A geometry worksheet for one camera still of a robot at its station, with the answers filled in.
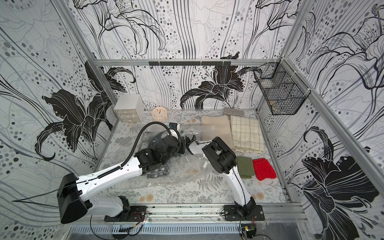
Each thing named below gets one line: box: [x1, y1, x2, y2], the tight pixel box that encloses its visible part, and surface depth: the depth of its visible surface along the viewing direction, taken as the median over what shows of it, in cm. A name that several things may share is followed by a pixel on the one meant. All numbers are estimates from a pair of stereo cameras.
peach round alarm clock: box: [152, 107, 168, 122], surface depth 116 cm
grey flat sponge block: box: [224, 107, 244, 117], surface depth 117 cm
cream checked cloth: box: [230, 115, 266, 154], surface depth 100 cm
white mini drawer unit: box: [113, 94, 145, 123], surface depth 112 cm
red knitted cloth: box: [252, 158, 277, 181], surface depth 84 cm
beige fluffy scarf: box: [201, 115, 235, 148], surface depth 107 cm
